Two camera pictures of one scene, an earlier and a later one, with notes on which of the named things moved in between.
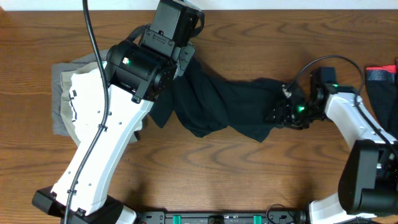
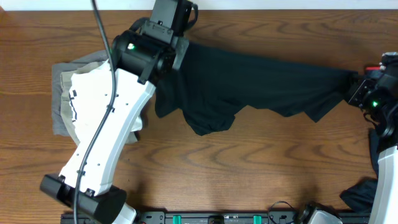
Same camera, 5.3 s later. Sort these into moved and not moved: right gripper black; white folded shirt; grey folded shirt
Moved: right gripper black
Not moved: grey folded shirt; white folded shirt
